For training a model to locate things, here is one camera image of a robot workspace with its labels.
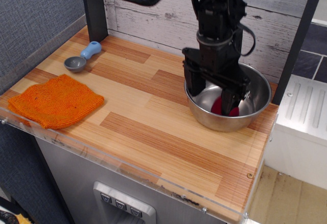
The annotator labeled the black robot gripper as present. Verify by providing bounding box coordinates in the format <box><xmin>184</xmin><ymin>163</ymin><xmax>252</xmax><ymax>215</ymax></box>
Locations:
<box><xmin>182</xmin><ymin>36</ymin><xmax>250</xmax><ymax>116</ymax></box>

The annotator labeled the red egg-shaped object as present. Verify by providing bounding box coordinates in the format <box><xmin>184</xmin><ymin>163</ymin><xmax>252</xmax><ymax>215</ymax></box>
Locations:
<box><xmin>211</xmin><ymin>96</ymin><xmax>240</xmax><ymax>117</ymax></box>

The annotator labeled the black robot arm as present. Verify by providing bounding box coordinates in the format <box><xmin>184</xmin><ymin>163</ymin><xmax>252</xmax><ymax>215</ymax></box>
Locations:
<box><xmin>182</xmin><ymin>0</ymin><xmax>250</xmax><ymax>117</ymax></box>

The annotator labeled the stainless steel bowl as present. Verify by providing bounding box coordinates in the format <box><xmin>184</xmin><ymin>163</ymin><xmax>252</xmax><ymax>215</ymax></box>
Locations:
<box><xmin>184</xmin><ymin>63</ymin><xmax>272</xmax><ymax>132</ymax></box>

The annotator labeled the yellow object bottom left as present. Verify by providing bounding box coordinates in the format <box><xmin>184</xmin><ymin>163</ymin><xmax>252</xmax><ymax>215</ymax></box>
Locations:
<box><xmin>11</xmin><ymin>214</ymin><xmax>32</xmax><ymax>224</ymax></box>

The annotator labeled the white toy sink unit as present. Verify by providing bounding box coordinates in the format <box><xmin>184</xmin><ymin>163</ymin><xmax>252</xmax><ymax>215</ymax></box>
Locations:
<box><xmin>264</xmin><ymin>75</ymin><xmax>326</xmax><ymax>189</ymax></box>

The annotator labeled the clear acrylic edge guard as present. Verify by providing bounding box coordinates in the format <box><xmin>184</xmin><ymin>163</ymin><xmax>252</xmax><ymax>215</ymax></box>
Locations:
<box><xmin>1</xmin><ymin>108</ymin><xmax>249</xmax><ymax>223</ymax></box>

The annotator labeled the orange knitted cloth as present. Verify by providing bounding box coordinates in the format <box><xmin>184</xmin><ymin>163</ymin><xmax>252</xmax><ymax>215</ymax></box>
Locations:
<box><xmin>8</xmin><ymin>74</ymin><xmax>104</xmax><ymax>129</ymax></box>

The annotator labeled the silver toy fridge cabinet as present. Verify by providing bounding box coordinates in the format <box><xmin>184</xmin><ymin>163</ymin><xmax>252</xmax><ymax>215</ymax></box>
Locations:
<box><xmin>36</xmin><ymin>139</ymin><xmax>222</xmax><ymax>223</ymax></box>

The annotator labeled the grey scoop blue handle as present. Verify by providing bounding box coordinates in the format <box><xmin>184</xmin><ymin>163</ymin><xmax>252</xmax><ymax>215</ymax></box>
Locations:
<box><xmin>64</xmin><ymin>41</ymin><xmax>102</xmax><ymax>73</ymax></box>

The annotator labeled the black right frame post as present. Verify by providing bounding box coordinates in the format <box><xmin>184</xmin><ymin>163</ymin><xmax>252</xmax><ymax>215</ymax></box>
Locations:
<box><xmin>272</xmin><ymin>0</ymin><xmax>319</xmax><ymax>105</ymax></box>

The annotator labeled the black frame post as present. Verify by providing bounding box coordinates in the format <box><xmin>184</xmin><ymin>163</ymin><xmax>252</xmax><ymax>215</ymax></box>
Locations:
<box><xmin>83</xmin><ymin>0</ymin><xmax>108</xmax><ymax>42</ymax></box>
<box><xmin>272</xmin><ymin>0</ymin><xmax>319</xmax><ymax>105</ymax></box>

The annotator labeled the black left frame post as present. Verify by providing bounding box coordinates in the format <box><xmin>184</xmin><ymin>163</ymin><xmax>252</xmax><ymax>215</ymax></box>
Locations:
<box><xmin>83</xmin><ymin>0</ymin><xmax>108</xmax><ymax>42</ymax></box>

